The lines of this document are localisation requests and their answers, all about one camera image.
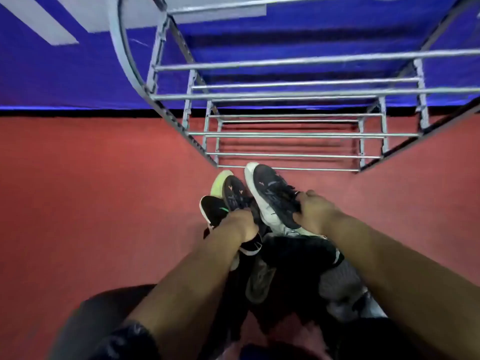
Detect person's right hand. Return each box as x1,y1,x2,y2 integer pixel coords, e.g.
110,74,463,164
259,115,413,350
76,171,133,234
293,189,344,237

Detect blue printed fabric banner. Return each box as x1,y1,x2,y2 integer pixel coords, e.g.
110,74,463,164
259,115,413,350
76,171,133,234
0,0,480,109

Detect person's dark patterned sleeve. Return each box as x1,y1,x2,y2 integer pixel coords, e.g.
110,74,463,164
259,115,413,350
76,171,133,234
91,321,162,360

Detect person's right forearm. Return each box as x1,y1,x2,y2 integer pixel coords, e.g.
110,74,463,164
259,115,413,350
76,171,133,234
324,211,480,360

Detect person's left forearm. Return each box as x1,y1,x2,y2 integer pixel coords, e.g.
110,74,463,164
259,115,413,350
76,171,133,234
125,228,245,360

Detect beige grey mesh sneaker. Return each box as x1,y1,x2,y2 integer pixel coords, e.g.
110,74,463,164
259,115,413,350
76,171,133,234
245,258,277,305

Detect person's black trousers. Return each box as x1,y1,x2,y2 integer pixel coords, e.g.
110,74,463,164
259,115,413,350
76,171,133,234
48,283,425,360

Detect black green-striped sneaker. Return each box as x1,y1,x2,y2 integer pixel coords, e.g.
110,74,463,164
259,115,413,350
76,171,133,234
198,195,263,258

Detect pale yellow-green sneaker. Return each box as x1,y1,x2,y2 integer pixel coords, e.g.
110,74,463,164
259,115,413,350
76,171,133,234
209,169,234,199

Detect grey metal shoe rack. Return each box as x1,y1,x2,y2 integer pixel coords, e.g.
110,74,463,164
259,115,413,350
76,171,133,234
107,0,480,175

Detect black grey mesh sneaker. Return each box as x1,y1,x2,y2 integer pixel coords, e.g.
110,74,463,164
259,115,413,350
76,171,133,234
260,235,345,293

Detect person's left hand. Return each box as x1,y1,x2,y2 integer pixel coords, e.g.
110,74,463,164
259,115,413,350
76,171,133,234
215,207,260,256

